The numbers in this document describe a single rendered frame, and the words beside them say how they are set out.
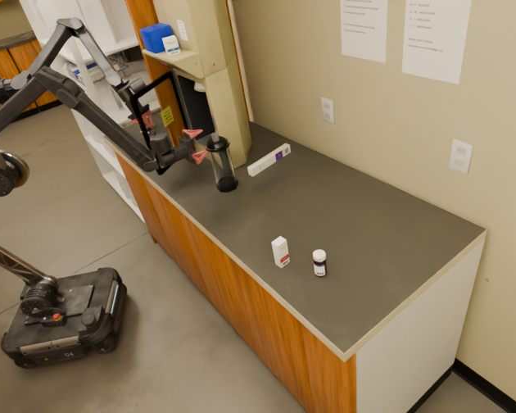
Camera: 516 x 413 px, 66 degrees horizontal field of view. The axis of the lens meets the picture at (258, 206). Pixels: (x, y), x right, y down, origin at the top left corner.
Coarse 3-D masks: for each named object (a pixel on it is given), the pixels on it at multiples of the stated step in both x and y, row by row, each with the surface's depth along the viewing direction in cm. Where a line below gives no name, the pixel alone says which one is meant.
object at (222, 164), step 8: (208, 152) 170; (216, 152) 167; (224, 152) 168; (216, 160) 169; (224, 160) 170; (216, 168) 172; (224, 168) 172; (232, 168) 175; (216, 176) 176; (224, 176) 174; (232, 176) 176; (224, 184) 177
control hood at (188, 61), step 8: (152, 56) 169; (160, 56) 163; (168, 56) 161; (176, 56) 159; (184, 56) 157; (192, 56) 157; (176, 64) 154; (184, 64) 156; (192, 64) 158; (200, 64) 160; (184, 72) 167; (192, 72) 160; (200, 72) 162
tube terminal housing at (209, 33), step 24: (168, 0) 158; (192, 0) 148; (216, 0) 157; (168, 24) 168; (192, 24) 152; (216, 24) 157; (192, 48) 161; (216, 48) 162; (216, 72) 166; (216, 96) 171; (240, 96) 190; (216, 120) 176; (240, 120) 188; (240, 144) 190
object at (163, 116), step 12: (168, 84) 186; (132, 96) 166; (144, 96) 173; (156, 96) 180; (168, 96) 187; (144, 108) 174; (156, 108) 181; (168, 108) 188; (144, 120) 175; (156, 120) 182; (168, 120) 189; (180, 120) 198; (156, 132) 183; (168, 132) 190; (180, 132) 199
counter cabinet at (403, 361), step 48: (144, 192) 242; (192, 240) 200; (240, 288) 172; (432, 288) 128; (288, 336) 149; (384, 336) 121; (432, 336) 150; (288, 384) 183; (336, 384) 133; (384, 384) 140; (432, 384) 181
